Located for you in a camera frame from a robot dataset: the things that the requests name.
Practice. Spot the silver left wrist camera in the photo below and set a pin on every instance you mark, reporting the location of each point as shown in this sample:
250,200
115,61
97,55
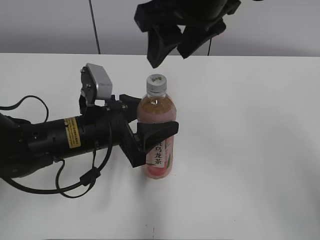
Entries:
96,85

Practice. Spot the pink peach tea bottle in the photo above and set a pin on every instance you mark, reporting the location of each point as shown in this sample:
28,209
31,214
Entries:
155,110

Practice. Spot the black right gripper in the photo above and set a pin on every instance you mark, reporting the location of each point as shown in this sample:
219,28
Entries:
161,17

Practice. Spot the white bottle cap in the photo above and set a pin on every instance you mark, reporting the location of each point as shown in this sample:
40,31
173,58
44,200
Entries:
156,85

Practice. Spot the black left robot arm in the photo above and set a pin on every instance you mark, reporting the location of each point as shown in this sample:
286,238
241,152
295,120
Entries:
26,147

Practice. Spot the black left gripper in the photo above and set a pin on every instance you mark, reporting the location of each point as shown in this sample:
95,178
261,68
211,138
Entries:
107,126

